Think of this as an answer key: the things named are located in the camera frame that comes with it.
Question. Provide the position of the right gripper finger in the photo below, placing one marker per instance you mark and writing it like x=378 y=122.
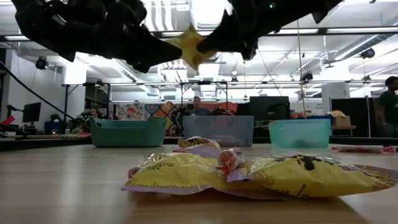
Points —
x=227 y=37

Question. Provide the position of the large black monitor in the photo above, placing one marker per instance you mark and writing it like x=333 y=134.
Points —
x=270 y=107

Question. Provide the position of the red Skittles candy bag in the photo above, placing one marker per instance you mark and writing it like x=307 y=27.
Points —
x=391 y=150

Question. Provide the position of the dark teal plastic bin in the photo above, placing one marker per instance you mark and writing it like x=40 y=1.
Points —
x=127 y=133

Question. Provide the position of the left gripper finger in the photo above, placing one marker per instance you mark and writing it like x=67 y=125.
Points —
x=143 y=67
x=158 y=49

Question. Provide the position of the colourful patterned quilt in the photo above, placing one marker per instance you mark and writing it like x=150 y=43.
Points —
x=136 y=110

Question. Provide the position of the blue storage box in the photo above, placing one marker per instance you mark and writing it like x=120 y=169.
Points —
x=53 y=126

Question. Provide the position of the pink candy roll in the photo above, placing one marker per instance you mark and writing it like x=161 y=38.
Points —
x=357 y=149
x=229 y=160

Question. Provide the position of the grey translucent plastic bin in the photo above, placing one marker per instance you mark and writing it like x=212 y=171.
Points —
x=217 y=129

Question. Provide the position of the orange cloth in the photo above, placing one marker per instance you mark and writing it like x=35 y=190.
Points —
x=227 y=105

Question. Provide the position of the black aluminium rig frame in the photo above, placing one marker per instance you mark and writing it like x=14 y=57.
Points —
x=37 y=144

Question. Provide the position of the black workstation frame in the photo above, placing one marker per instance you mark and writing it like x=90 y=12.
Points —
x=280 y=82

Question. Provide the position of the black ceiling spotlight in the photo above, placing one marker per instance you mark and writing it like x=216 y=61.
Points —
x=41 y=63
x=368 y=53

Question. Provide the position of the yellow Sour Patch bag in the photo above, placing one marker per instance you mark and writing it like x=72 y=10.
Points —
x=180 y=174
x=199 y=146
x=311 y=177
x=191 y=46

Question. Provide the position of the person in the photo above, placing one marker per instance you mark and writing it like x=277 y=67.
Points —
x=390 y=109
x=199 y=111

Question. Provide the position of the black partition panel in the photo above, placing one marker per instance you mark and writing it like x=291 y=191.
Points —
x=360 y=109

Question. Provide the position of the light turquoise plastic bin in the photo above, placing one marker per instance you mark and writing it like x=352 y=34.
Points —
x=298 y=132

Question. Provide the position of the small black monitor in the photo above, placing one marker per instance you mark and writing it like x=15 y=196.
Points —
x=32 y=112

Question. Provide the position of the cardboard box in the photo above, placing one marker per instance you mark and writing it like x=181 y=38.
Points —
x=342 y=121

